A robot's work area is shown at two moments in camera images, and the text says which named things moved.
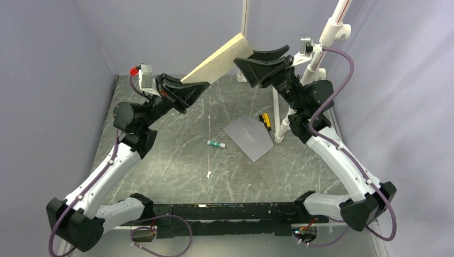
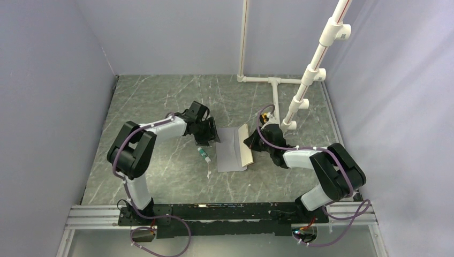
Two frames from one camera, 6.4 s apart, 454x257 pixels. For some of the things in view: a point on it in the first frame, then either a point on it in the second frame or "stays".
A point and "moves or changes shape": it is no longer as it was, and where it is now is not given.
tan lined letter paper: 240,49 to 246,155
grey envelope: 251,135 moves or changes shape
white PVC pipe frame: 333,30 stays
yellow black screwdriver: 265,119 stays
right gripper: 270,65 to 251,142
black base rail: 225,220 stays
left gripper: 182,95 to 211,134
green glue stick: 213,143 to 207,158
